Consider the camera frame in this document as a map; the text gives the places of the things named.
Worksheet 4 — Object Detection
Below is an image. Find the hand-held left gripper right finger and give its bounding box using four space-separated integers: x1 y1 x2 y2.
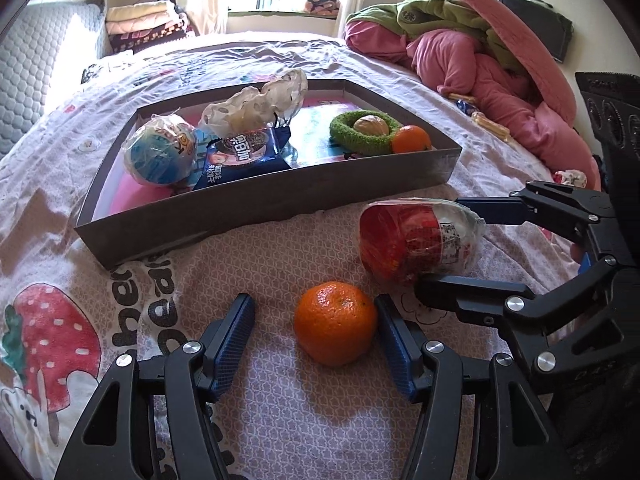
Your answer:
374 294 576 480

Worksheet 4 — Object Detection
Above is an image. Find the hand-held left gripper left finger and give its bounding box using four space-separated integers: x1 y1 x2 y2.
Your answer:
52 292 257 480

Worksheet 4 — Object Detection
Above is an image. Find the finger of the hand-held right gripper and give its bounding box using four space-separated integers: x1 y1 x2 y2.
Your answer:
456 180 621 261
414 255 640 396

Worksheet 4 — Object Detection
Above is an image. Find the orange mandarin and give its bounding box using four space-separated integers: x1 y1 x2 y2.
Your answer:
391 125 432 154
293 281 378 367

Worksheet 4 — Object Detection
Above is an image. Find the red surprise egg toy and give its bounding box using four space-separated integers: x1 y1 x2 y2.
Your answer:
359 199 487 283

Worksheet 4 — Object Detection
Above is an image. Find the grey cardboard box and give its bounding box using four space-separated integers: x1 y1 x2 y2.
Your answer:
74 78 462 272

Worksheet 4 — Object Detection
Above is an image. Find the walnut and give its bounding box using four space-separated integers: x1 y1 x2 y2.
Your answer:
353 115 392 137

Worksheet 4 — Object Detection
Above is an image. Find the green fuzzy ring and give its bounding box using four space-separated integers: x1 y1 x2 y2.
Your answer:
329 110 403 153

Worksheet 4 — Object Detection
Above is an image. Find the dark blue cookie packet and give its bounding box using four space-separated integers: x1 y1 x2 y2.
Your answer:
192 125 293 191

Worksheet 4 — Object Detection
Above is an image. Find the blue surprise egg toy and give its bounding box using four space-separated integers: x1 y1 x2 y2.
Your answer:
123 114 198 188

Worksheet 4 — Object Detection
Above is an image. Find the white plastic bag toy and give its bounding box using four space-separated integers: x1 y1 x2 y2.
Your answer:
200 67 308 137

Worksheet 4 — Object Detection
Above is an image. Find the red and white scrunchie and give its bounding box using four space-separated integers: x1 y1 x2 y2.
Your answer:
552 170 588 188

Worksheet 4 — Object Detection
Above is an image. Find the long wafer snack pack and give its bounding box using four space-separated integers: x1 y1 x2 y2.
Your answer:
471 111 512 142

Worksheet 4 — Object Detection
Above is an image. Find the strawberry printed bedsheet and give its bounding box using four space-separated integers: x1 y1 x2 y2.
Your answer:
0 30 601 480

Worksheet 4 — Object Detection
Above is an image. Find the black television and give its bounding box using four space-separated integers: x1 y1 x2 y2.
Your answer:
499 0 573 63

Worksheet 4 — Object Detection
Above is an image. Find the pink cushion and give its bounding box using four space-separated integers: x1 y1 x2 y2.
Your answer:
406 0 578 126

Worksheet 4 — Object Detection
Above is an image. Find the pink duvet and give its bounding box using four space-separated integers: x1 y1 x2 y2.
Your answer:
344 17 603 191

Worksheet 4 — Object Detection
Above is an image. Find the green blanket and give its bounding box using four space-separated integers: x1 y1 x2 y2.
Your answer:
347 0 526 73

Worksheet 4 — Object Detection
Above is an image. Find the dark patterned cloth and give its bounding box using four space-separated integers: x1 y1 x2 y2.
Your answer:
81 62 118 85

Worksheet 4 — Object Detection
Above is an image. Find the dark patterned folded blanket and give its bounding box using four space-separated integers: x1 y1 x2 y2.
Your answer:
110 25 196 53

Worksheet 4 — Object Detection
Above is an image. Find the peach folded blanket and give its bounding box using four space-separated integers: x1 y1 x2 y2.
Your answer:
107 15 183 36

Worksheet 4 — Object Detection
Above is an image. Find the grey quilted headboard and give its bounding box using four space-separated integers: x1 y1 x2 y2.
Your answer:
0 0 108 161

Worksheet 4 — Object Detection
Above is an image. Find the cream folded blanket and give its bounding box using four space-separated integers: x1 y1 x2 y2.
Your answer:
107 1 173 23

